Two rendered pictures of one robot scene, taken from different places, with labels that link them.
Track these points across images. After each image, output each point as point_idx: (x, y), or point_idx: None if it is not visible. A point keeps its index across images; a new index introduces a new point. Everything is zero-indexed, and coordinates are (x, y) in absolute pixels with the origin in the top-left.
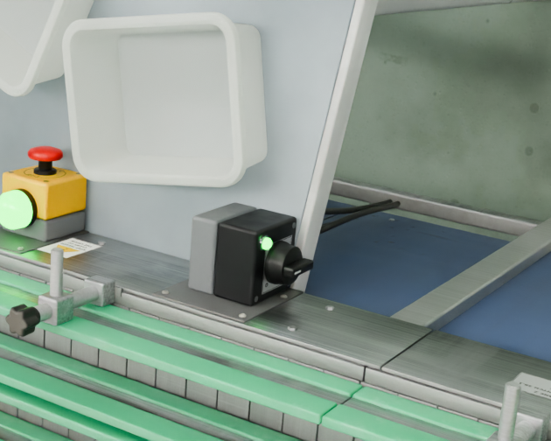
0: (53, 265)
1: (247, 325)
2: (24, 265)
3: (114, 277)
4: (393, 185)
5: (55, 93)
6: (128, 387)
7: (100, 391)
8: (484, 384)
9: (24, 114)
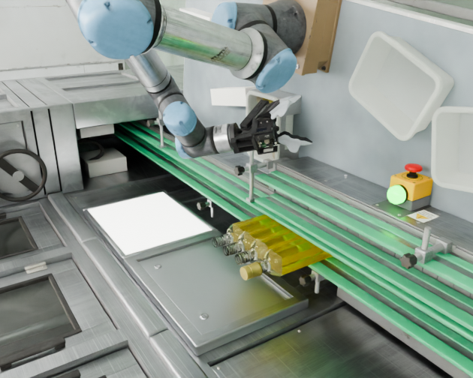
0: (425, 235)
1: None
2: (402, 224)
3: (450, 238)
4: None
5: (420, 136)
6: (455, 295)
7: (441, 295)
8: None
9: (402, 145)
